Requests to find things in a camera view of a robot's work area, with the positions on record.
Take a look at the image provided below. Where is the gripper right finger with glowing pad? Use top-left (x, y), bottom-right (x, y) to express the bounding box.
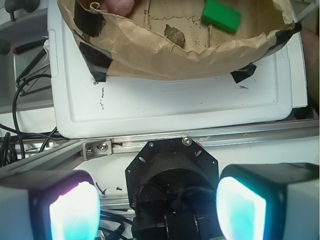
top-left (216, 162), bottom-right (320, 240)

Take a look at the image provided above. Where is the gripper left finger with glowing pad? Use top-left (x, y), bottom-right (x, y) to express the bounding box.
top-left (0, 170), bottom-right (101, 240)

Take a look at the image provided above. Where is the green rectangular block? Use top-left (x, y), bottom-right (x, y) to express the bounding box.
top-left (200, 0), bottom-right (242, 34)

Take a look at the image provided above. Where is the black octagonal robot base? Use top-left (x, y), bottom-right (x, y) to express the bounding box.
top-left (125, 137), bottom-right (223, 240)

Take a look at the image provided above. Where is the white plastic bin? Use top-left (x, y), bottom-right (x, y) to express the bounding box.
top-left (47, 0), bottom-right (307, 139)

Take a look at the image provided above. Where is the black tape right lower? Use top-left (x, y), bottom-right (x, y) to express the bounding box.
top-left (230, 63), bottom-right (257, 84)

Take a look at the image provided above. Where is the black tape left lower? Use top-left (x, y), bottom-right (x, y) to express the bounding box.
top-left (79, 41), bottom-right (113, 83)

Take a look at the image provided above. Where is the black tape left upper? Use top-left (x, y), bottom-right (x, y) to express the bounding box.
top-left (73, 0), bottom-right (107, 38)

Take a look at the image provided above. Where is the grey brown rock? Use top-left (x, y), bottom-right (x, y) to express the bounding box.
top-left (164, 24), bottom-right (186, 48)

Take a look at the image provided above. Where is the pink fluffy ball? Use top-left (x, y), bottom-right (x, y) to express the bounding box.
top-left (100, 0), bottom-right (135, 17)

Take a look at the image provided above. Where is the aluminium extrusion rail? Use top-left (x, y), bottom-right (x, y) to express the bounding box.
top-left (0, 118), bottom-right (320, 173)

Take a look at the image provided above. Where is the metal corner bracket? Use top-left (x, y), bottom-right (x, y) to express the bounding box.
top-left (82, 139), bottom-right (113, 161)

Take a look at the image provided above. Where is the black cable bundle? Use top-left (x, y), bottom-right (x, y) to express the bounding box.
top-left (0, 73), bottom-right (59, 166)

